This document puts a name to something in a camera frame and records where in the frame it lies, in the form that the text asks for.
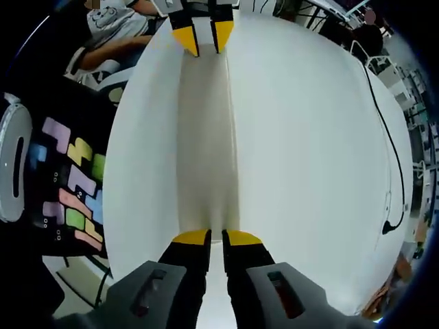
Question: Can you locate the white office chair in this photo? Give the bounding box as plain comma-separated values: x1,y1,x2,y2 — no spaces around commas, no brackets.
349,39,399,80

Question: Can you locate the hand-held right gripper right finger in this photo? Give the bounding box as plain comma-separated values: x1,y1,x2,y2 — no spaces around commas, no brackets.
221,228,375,329

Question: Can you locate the black gooseneck cable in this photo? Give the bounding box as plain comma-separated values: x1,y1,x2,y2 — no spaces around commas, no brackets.
362,64,406,236

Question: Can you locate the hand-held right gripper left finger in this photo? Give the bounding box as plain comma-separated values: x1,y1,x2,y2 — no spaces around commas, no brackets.
68,228,212,329

